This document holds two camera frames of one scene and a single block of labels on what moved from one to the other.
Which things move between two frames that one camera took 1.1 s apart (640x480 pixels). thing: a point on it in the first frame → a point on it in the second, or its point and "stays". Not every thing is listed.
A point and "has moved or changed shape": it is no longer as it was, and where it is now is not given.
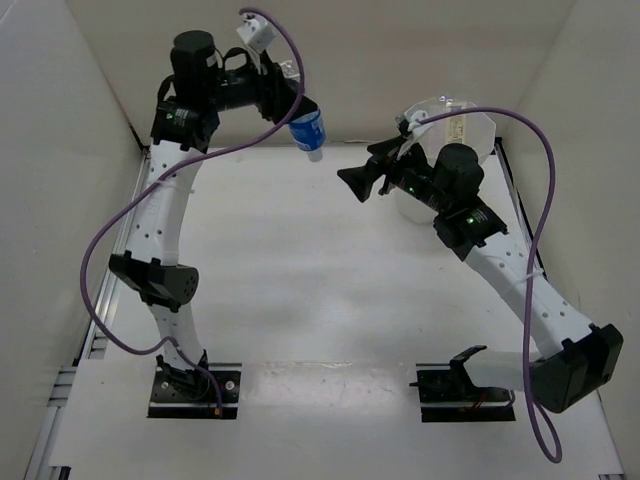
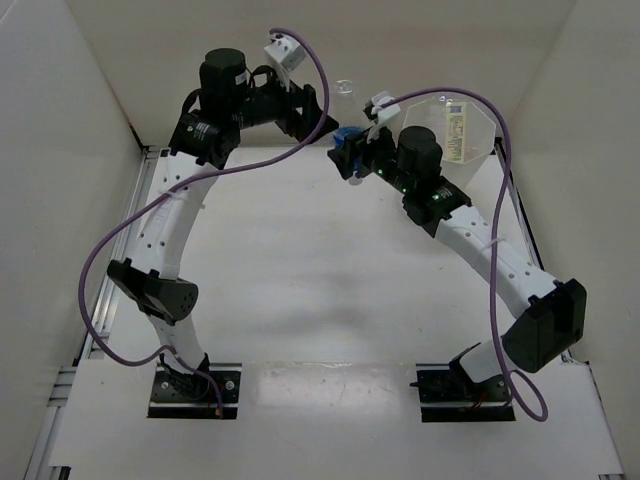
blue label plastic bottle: [309, 134] has moved or changed shape
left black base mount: [178, 393] stays
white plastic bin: [451, 121] stays
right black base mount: [448, 395] stays
